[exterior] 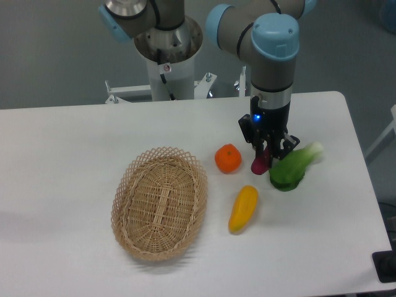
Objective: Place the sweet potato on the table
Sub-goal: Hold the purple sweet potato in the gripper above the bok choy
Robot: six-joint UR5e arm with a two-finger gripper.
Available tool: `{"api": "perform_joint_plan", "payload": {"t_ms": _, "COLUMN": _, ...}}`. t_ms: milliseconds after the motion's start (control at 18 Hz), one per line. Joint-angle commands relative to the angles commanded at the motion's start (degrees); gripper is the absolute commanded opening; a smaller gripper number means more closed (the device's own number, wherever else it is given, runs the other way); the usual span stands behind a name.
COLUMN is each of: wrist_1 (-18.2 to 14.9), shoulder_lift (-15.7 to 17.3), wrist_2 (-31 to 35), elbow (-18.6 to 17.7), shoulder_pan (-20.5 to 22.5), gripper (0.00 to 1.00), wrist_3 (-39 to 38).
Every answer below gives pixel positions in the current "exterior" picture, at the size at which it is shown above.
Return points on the black box at table edge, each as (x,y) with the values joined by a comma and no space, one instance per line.
(384,262)

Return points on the white metal base frame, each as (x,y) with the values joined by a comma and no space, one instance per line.
(165,89)

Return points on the orange tangerine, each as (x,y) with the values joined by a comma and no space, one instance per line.
(228,158)

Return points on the purple-red sweet potato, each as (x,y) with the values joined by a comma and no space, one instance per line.
(261,163)

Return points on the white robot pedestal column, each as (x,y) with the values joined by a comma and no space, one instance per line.
(171,52)

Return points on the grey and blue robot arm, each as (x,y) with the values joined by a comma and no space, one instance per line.
(262,34)

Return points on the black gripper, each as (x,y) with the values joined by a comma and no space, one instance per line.
(268,126)

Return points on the woven wicker basket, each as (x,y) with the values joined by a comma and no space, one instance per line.
(160,204)

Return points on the white furniture leg at right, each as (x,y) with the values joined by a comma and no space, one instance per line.
(382,141)

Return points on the green bok choy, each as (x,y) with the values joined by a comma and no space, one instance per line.
(289,172)

